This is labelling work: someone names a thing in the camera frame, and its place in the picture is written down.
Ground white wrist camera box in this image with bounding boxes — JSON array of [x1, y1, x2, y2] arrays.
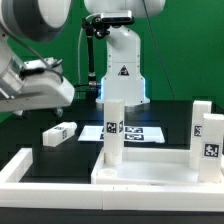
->
[[21, 57, 63, 76]]

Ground fiducial marker sheet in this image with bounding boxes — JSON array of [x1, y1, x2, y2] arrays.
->
[[78, 125, 165, 143]]

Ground silver camera on mount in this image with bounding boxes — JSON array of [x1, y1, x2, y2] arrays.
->
[[100, 10, 133, 24]]

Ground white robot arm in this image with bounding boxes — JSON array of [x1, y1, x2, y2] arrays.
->
[[0, 0, 166, 116]]

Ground white desk top tray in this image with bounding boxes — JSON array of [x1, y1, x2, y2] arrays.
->
[[90, 146, 224, 186]]

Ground white U-shaped fence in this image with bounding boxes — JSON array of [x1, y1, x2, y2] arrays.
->
[[0, 148, 224, 212]]

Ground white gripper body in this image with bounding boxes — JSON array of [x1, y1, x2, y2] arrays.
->
[[0, 72, 75, 112]]

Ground black cable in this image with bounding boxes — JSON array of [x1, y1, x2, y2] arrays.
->
[[73, 83, 101, 91]]

